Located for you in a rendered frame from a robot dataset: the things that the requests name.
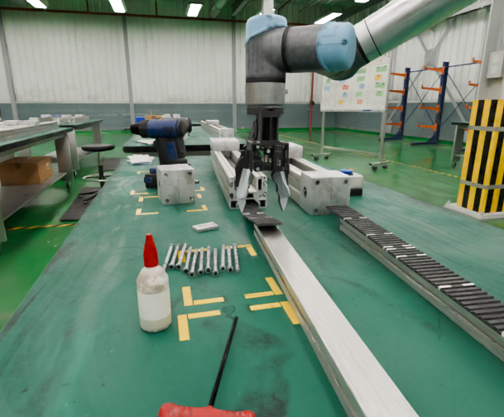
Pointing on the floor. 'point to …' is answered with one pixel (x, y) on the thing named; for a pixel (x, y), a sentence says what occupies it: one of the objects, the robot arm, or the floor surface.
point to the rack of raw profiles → (424, 105)
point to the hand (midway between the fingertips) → (261, 205)
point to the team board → (359, 98)
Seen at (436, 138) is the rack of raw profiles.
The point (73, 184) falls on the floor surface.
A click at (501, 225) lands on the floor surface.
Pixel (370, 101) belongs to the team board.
